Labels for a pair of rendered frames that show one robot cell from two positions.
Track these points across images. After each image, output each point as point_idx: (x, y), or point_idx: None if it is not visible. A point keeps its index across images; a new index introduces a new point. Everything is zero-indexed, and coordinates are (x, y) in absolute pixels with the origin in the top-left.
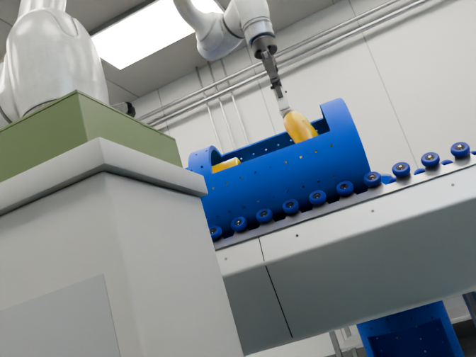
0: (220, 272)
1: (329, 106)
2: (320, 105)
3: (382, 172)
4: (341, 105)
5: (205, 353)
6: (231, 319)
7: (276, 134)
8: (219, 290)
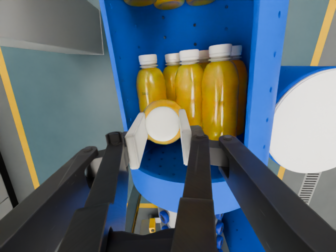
0: (14, 40)
1: (141, 181)
2: (158, 179)
3: (282, 165)
4: (139, 191)
5: (4, 43)
6: (30, 43)
7: (253, 63)
8: (14, 41)
